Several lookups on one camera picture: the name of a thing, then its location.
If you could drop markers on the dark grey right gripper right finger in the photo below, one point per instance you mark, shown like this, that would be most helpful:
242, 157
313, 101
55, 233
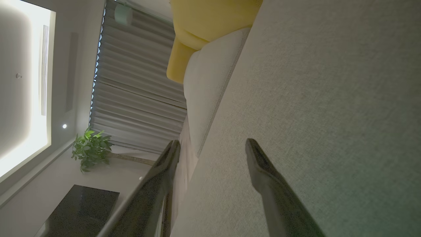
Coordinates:
279, 200

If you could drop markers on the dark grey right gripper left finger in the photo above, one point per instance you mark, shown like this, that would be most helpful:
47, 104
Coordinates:
148, 200

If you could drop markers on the green potted plant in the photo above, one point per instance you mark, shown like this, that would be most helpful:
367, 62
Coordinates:
90, 149

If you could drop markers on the grey pleated curtain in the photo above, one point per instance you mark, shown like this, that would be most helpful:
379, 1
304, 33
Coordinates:
138, 89

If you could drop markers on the grey fabric sofa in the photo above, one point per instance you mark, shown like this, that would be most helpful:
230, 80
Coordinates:
329, 98

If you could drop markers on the light beige sofa cushion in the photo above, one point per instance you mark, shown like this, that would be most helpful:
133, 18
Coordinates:
210, 85

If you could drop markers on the dark narrow ceiling slot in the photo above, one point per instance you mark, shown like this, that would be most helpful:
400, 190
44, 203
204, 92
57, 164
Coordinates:
71, 72

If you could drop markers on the yellow pillow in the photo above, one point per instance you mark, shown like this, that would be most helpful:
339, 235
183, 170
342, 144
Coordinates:
204, 23

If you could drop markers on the white round wall device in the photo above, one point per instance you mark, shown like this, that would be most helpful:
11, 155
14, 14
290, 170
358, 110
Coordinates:
123, 13

